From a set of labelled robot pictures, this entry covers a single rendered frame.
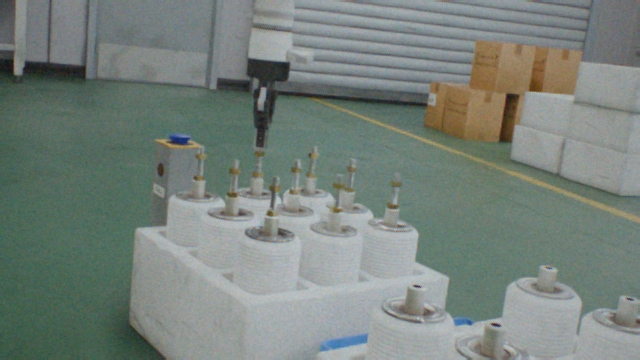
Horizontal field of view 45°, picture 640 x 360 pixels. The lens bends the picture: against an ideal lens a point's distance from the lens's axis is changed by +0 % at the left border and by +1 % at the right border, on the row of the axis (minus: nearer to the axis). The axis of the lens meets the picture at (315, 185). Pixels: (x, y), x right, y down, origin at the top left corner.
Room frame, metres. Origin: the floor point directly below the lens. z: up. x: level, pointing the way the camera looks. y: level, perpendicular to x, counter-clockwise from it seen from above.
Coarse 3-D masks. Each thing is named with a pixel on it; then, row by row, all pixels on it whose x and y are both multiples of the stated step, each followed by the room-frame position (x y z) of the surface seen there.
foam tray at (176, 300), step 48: (144, 240) 1.26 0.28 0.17; (144, 288) 1.25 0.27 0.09; (192, 288) 1.11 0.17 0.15; (240, 288) 1.04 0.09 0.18; (336, 288) 1.09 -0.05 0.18; (384, 288) 1.13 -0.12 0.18; (432, 288) 1.19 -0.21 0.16; (144, 336) 1.24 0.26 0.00; (192, 336) 1.10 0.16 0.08; (240, 336) 0.99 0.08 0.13; (288, 336) 1.03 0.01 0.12; (336, 336) 1.08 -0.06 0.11
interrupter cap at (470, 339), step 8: (464, 336) 0.77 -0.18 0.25; (472, 336) 0.77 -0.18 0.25; (480, 336) 0.78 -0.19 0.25; (456, 344) 0.74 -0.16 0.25; (464, 344) 0.75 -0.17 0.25; (472, 344) 0.75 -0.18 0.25; (480, 344) 0.76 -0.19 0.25; (504, 344) 0.76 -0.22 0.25; (512, 344) 0.76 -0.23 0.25; (464, 352) 0.72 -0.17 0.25; (472, 352) 0.73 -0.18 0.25; (480, 352) 0.74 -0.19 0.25; (504, 352) 0.75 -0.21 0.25; (512, 352) 0.74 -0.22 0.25; (520, 352) 0.74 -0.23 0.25
